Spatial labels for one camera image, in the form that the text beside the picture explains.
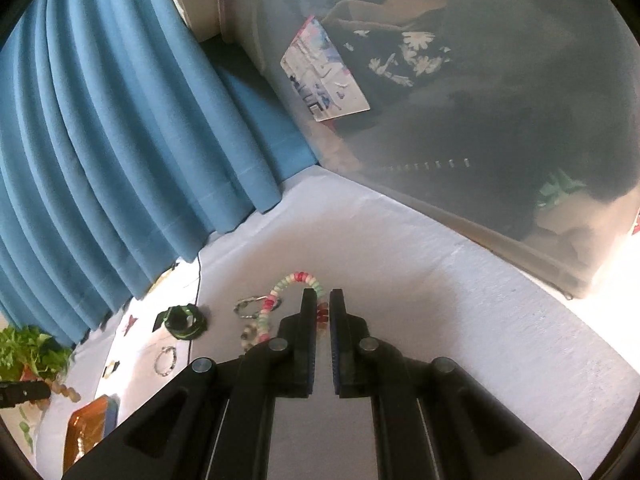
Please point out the green plant in red pot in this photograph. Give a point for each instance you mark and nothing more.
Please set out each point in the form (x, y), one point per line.
(30, 350)

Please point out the white paper label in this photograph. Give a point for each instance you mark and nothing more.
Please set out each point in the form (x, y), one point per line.
(325, 75)

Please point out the dark floral cloth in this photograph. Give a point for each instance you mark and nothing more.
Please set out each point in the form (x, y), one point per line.
(400, 55)

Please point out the translucent plastic storage box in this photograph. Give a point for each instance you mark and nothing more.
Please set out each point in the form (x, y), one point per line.
(500, 135)

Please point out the orange tray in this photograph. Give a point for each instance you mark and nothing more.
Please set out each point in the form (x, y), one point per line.
(87, 422)

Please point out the blue curtain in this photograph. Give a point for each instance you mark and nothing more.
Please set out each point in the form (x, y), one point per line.
(100, 135)

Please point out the silver keyring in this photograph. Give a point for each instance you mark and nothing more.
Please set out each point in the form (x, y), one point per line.
(260, 300)

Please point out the printed grey white tablecloth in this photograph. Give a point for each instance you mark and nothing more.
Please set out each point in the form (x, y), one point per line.
(450, 320)

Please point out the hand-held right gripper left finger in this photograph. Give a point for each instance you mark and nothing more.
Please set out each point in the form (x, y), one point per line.
(300, 355)

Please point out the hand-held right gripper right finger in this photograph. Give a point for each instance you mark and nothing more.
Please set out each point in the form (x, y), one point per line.
(341, 360)

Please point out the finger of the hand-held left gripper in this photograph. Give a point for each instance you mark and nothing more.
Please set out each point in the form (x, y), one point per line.
(25, 393)

